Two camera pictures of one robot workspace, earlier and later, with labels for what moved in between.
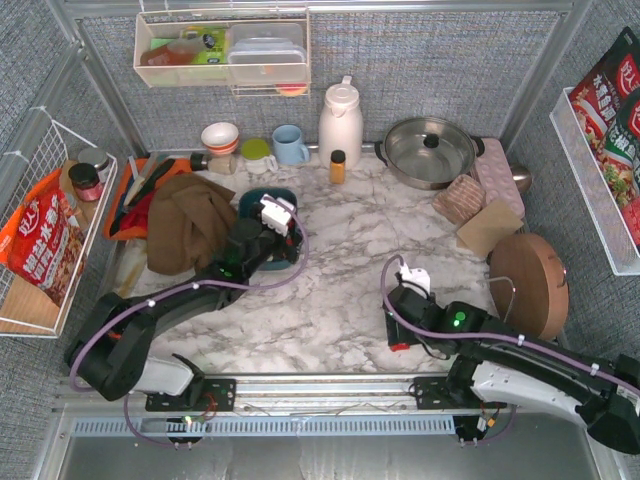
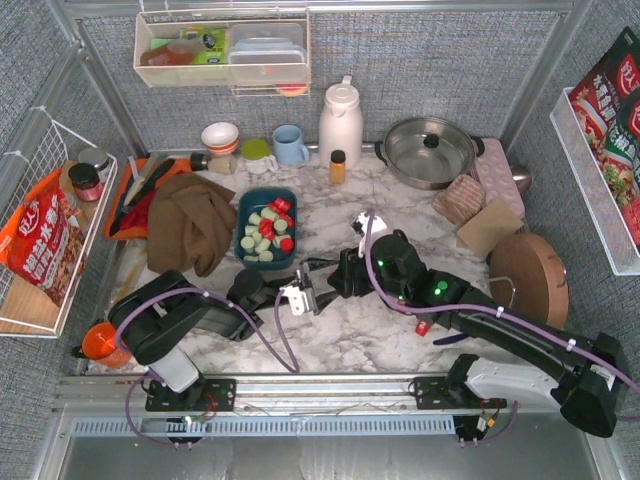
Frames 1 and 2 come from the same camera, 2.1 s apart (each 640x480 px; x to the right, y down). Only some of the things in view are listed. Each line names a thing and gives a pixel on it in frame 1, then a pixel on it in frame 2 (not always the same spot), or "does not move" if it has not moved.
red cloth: x=137 y=216 does not move
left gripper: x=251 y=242 to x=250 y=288
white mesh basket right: x=609 y=219 does not move
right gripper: x=396 y=326 to x=343 y=273
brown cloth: x=189 y=221 does not move
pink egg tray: x=497 y=177 does not move
